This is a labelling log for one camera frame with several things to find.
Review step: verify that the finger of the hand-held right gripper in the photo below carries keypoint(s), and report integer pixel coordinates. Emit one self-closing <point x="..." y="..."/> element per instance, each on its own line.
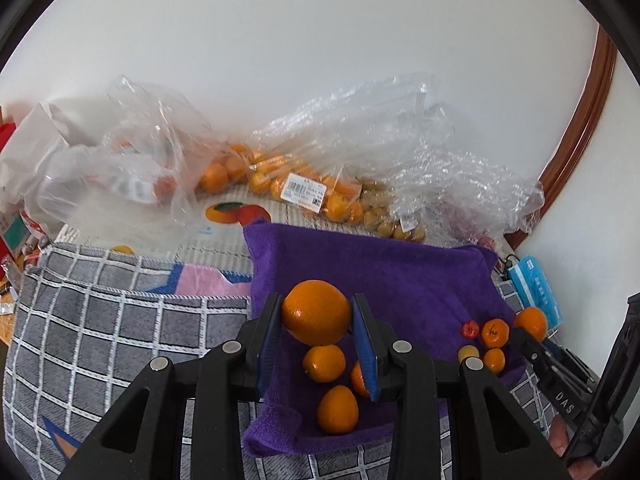
<point x="532" y="352"/>
<point x="567" y="357"/>

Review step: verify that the brown wooden door frame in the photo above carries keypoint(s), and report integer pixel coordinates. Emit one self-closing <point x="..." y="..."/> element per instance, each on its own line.
<point x="585" y="120"/>

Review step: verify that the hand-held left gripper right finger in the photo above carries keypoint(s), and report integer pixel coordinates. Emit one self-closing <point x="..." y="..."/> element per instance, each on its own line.
<point x="367" y="355"/>

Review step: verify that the grey checked star blanket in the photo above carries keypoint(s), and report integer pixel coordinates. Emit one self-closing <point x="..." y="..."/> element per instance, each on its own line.
<point x="100" y="310"/>

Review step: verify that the white plastic shopping bag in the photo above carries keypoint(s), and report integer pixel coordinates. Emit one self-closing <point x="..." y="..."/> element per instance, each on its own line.
<point x="30" y="145"/>

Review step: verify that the small teal box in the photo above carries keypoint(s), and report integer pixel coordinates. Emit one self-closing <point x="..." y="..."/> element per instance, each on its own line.
<point x="15" y="232"/>

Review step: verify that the small red fruit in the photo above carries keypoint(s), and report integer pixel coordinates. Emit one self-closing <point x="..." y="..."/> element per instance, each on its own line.
<point x="469" y="329"/>

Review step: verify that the large orange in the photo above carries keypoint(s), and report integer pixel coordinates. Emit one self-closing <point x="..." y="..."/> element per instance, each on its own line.
<point x="316" y="312"/>

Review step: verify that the person's right hand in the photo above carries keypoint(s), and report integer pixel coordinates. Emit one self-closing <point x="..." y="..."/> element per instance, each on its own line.
<point x="562" y="437"/>

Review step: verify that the purple towel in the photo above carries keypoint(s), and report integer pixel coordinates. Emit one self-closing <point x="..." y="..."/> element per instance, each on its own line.
<point x="400" y="280"/>

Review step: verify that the clear bag of red fruits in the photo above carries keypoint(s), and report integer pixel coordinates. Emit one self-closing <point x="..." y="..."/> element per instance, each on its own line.
<point x="480" y="190"/>

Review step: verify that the small yellow-green fruit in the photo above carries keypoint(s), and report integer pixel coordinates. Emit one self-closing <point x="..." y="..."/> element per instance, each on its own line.
<point x="469" y="352"/>

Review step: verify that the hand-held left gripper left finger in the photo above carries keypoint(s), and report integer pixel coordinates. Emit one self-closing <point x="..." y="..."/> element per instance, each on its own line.
<point x="265" y="355"/>

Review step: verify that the small mandarin orange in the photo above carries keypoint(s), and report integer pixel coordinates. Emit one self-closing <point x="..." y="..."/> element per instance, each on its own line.
<point x="495" y="332"/>
<point x="531" y="321"/>
<point x="494" y="360"/>

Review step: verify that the clear bag of longans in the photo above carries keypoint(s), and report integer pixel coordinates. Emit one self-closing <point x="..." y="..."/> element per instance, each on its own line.
<point x="400" y="210"/>

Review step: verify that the clear bag of mandarin oranges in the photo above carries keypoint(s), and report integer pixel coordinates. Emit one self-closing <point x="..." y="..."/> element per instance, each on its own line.
<point x="130" y="160"/>

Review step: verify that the blue tissue pack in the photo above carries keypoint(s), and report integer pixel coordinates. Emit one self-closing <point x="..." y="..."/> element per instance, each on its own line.
<point x="537" y="290"/>

